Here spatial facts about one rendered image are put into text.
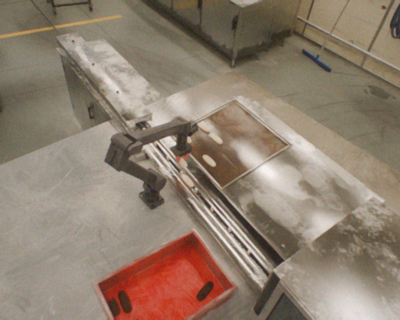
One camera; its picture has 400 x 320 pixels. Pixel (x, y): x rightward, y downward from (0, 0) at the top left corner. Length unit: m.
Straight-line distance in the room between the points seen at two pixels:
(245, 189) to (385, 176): 0.93
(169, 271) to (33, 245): 0.62
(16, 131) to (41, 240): 2.07
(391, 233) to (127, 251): 1.05
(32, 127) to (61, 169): 1.71
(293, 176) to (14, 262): 1.37
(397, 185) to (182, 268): 1.36
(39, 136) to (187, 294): 2.43
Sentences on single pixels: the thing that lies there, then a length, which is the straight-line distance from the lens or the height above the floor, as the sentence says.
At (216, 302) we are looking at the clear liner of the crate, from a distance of 1.35.
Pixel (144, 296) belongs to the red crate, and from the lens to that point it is 1.45.
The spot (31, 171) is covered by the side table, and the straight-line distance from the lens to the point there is 1.96.
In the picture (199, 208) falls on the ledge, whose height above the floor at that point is 0.86.
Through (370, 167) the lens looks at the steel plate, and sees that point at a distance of 2.25.
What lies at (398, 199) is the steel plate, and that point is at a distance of 2.15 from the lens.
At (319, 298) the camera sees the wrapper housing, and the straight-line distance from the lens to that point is 1.02.
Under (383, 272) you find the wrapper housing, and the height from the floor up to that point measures 1.30.
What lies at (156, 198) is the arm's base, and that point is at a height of 0.86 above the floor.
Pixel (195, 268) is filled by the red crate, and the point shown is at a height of 0.82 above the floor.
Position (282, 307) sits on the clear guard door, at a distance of 1.09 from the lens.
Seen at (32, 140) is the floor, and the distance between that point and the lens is 3.45.
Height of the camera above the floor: 2.17
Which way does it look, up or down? 45 degrees down
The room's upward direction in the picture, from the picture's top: 7 degrees clockwise
